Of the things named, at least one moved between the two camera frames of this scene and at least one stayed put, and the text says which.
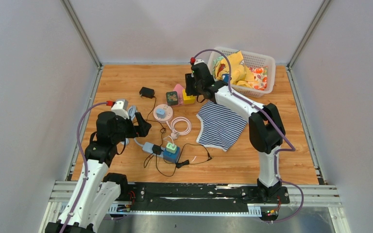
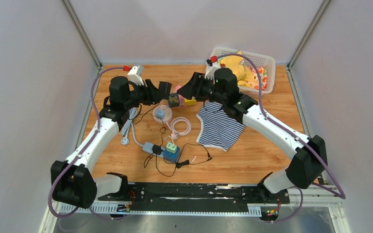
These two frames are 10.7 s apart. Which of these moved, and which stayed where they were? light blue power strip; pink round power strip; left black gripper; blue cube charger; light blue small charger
Moved: left black gripper
Stayed: light blue small charger; blue cube charger; light blue power strip; pink round power strip
